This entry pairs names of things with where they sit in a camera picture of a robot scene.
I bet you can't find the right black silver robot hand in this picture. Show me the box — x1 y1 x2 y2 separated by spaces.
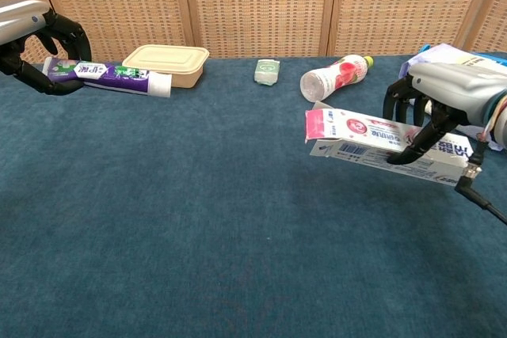
382 61 507 165

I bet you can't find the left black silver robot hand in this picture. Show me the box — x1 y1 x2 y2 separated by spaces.
0 0 93 97

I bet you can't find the white toothpaste carton box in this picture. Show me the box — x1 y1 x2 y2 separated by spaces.
303 101 475 188

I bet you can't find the purple toothpaste tube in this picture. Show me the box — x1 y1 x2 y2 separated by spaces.
42 56 173 98

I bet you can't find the plastic bottle pink fruit label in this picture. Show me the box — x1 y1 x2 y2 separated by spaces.
299 54 375 102

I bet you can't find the beige lidded food container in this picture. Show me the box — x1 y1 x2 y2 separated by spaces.
121 44 211 89

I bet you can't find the small green soap packet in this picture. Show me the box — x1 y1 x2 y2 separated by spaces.
253 59 281 87

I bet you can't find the woven wood folding screen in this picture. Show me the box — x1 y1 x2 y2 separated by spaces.
0 0 507 64

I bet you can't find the teal table cloth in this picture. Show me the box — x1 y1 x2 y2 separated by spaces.
0 52 507 338

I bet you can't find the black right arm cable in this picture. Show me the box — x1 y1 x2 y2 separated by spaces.
454 139 507 225

